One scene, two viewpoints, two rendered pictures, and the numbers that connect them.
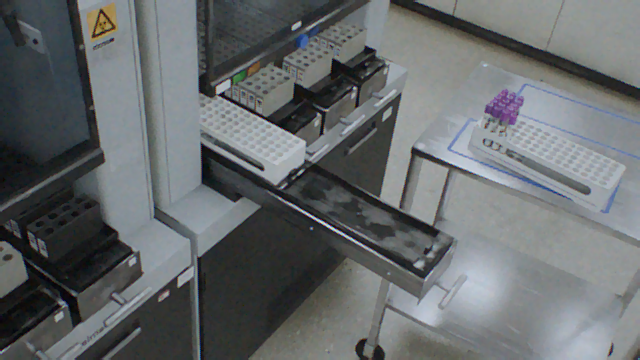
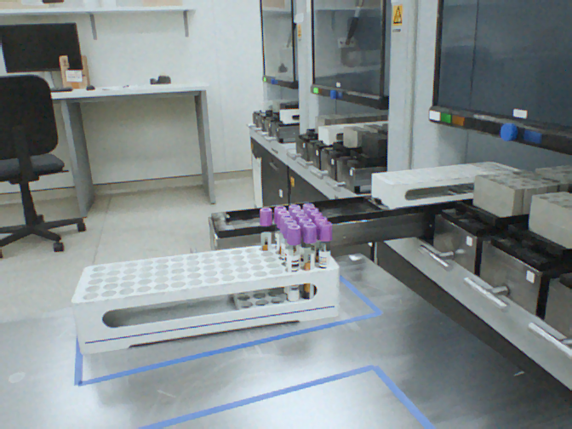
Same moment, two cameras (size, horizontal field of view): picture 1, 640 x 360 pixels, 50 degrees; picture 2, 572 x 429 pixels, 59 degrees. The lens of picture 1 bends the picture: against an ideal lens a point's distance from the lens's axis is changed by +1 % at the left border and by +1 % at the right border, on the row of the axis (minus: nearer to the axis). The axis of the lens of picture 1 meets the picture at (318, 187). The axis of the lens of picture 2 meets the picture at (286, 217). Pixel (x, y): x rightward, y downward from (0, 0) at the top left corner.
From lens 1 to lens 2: 188 cm
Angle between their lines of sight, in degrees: 107
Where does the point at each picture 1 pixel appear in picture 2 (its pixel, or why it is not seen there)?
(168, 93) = (419, 96)
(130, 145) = (398, 118)
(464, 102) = (433, 329)
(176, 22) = (428, 37)
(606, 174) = (100, 286)
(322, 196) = (342, 212)
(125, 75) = (402, 60)
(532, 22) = not seen: outside the picture
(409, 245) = (245, 223)
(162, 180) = not seen: hidden behind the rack
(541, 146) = (215, 262)
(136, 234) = not seen: hidden behind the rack
